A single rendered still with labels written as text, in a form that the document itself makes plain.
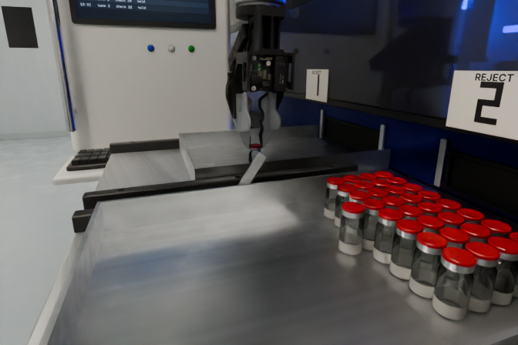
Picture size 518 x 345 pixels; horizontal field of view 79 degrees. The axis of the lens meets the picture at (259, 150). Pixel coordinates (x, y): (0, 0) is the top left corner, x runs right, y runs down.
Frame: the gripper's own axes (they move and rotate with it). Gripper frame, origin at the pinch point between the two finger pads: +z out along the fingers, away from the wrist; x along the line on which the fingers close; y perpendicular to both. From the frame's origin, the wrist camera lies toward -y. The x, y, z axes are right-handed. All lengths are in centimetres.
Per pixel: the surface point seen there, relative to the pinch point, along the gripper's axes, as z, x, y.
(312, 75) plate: -10.5, 14.8, -8.3
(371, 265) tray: 5.3, 1.6, 29.2
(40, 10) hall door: -87, -157, -509
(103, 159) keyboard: 11.5, -28.6, -36.5
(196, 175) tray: 3.2, -10.6, 6.4
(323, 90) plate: -7.8, 14.8, -3.8
